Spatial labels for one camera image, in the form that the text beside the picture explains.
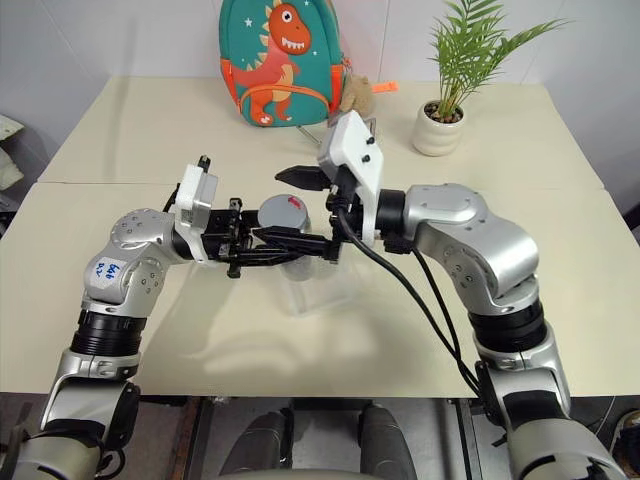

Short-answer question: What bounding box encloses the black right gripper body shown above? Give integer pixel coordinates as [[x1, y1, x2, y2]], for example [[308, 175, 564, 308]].
[[324, 167, 370, 264]]

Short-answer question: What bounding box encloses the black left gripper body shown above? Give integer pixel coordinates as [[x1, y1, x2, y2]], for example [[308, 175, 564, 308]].
[[202, 197, 257, 279]]

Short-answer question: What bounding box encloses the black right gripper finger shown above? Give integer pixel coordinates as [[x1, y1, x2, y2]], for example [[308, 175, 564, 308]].
[[274, 164, 332, 193], [251, 225, 333, 260]]

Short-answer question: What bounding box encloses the grey jar lid red arrow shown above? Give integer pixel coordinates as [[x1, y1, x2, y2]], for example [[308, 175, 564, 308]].
[[256, 193, 310, 237]]

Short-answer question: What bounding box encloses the clear glass jar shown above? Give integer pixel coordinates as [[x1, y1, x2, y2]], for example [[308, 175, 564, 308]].
[[278, 227, 322, 284]]

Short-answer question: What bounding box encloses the clear plastic box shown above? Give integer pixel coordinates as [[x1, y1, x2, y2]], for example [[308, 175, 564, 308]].
[[279, 253, 354, 318]]

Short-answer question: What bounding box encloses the teal dinosaur backpack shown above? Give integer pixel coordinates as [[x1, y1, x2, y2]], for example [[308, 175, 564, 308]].
[[218, 0, 352, 129]]

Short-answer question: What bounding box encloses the green plant in white pot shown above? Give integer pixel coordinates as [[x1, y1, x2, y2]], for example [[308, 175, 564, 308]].
[[411, 0, 572, 158]]

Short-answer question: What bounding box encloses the dark rounded shape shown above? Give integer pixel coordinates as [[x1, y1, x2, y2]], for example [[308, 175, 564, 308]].
[[358, 401, 419, 480], [218, 408, 295, 480]]

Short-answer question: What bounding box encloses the dark and white shoe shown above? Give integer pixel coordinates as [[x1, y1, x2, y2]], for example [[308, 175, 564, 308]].
[[611, 408, 640, 469]]

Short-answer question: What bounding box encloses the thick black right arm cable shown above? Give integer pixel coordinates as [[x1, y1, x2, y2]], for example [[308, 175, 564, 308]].
[[329, 204, 485, 401]]

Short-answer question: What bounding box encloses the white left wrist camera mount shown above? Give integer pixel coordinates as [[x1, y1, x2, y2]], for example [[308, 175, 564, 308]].
[[172, 154, 221, 264]]

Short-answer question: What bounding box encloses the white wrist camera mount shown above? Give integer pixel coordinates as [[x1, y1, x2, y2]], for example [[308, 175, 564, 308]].
[[172, 154, 221, 264], [316, 110, 386, 249]]

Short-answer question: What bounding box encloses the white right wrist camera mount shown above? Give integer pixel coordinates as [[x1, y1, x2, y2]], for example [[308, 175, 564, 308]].
[[316, 110, 386, 249]]

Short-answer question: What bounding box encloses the brown plush bear keychain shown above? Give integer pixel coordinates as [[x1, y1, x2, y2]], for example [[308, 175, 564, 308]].
[[339, 74, 378, 113]]

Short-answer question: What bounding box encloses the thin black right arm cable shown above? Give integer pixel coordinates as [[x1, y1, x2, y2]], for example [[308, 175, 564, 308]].
[[410, 247, 487, 401]]

